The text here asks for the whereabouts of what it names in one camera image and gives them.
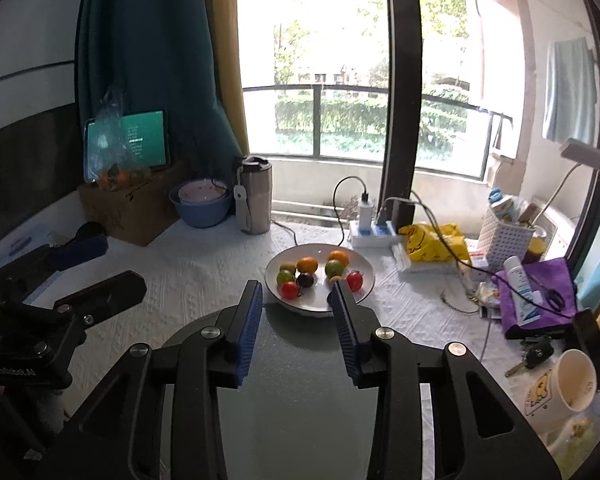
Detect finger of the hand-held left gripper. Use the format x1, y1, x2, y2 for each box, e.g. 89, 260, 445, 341
0, 235, 110, 311
0, 270, 148, 356

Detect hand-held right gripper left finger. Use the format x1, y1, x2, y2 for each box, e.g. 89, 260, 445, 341
32, 279, 264, 480

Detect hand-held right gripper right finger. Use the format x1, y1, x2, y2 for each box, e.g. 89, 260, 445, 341
330, 280, 563, 480

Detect white plate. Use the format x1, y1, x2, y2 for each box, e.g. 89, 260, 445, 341
264, 243, 376, 319

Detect black round object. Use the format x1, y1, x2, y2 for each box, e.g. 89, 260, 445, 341
75, 221, 108, 241

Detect light blue paper box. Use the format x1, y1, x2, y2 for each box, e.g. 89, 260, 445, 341
0, 220, 56, 271

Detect cardboard box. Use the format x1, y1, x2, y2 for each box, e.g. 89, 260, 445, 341
77, 160, 193, 247

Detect white textured tablecloth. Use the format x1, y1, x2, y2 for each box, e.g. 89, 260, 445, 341
25, 217, 600, 480

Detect grey round mat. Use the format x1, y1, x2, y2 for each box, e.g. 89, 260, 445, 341
157, 305, 436, 480

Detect clear plastic bag with oranges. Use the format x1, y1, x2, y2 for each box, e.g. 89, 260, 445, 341
87, 87, 153, 191

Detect white power strip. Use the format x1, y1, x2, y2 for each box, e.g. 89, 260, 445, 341
350, 220, 411, 249

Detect blue bowl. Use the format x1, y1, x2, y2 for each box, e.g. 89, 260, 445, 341
168, 180, 233, 229

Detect white charger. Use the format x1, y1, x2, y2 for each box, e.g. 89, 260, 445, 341
358, 190, 376, 233

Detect yellow plastic bag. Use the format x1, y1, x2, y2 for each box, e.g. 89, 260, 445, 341
399, 222, 471, 264

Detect steel tumbler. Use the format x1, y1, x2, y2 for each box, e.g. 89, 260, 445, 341
235, 156, 273, 235

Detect tablet with green screen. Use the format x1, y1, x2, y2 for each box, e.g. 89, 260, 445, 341
83, 109, 172, 181

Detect black power adapter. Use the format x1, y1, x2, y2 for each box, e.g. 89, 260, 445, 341
390, 199, 418, 226

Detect white and blue tube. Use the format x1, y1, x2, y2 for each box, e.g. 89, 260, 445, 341
503, 255, 546, 326

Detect white plastic basket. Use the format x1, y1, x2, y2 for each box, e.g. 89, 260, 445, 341
477, 205, 536, 271

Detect black car key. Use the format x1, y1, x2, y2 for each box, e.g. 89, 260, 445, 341
505, 337, 553, 378

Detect bottle in basket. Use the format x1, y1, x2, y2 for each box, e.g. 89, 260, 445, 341
489, 188, 518, 221

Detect black scissors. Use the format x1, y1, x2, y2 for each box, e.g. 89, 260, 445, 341
535, 280, 566, 311

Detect white mug with yellow print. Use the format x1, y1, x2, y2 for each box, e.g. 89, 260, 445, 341
522, 349, 597, 426

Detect purple cloth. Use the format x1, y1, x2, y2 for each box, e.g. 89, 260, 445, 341
495, 257, 578, 341

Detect teal curtain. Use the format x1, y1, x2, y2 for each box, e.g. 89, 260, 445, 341
75, 0, 243, 176

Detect balcony railing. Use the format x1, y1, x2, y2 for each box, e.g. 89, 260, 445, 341
242, 85, 513, 126

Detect yellow curtain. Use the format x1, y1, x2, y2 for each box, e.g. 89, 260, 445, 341
202, 0, 251, 158

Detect white desk lamp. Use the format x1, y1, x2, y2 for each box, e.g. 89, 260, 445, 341
527, 137, 600, 241

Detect hanging light blue towel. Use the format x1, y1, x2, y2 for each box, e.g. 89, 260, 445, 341
542, 37, 598, 143

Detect black charger cable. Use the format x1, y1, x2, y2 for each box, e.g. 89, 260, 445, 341
332, 176, 368, 248

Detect black power cable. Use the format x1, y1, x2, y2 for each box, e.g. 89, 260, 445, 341
405, 190, 578, 318

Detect dark window frame post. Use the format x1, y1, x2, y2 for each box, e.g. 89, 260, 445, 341
382, 0, 423, 206

